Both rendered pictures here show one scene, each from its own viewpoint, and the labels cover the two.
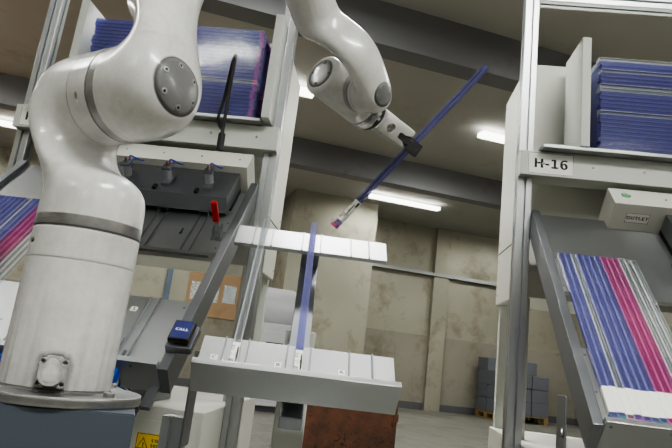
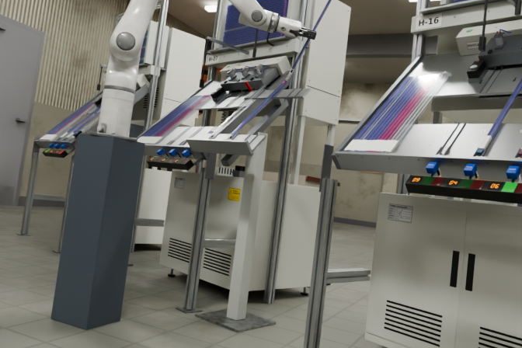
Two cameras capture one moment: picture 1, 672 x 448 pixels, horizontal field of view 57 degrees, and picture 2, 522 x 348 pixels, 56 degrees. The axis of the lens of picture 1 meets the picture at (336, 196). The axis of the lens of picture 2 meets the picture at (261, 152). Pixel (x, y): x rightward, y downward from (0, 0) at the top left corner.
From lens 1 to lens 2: 1.48 m
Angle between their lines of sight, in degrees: 42
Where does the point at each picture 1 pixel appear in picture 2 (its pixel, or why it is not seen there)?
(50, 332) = (102, 117)
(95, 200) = (110, 80)
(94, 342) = (113, 120)
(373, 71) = (247, 7)
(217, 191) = (260, 77)
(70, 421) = (101, 138)
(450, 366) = not seen: outside the picture
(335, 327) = not seen: outside the picture
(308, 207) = not seen: outside the picture
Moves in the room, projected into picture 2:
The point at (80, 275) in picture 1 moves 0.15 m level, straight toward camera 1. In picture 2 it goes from (108, 102) to (81, 93)
